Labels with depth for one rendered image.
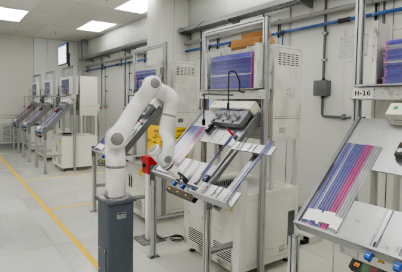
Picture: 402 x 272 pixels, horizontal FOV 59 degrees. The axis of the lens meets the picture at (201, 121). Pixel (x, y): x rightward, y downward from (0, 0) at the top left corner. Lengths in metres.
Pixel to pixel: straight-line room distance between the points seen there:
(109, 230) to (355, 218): 1.32
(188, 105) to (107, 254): 2.15
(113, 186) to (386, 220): 1.42
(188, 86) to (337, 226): 2.63
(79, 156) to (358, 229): 5.79
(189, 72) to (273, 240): 2.01
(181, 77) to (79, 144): 3.42
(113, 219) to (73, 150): 4.72
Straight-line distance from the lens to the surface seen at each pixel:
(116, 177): 2.18
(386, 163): 1.86
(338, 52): 4.00
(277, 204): 2.87
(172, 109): 2.20
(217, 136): 2.69
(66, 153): 6.84
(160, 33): 5.85
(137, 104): 2.15
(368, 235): 1.66
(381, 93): 2.05
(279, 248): 3.02
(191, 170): 2.58
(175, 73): 3.87
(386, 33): 2.18
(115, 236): 2.24
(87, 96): 6.87
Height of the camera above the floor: 1.28
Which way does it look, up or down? 3 degrees down
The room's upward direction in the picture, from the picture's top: 1 degrees clockwise
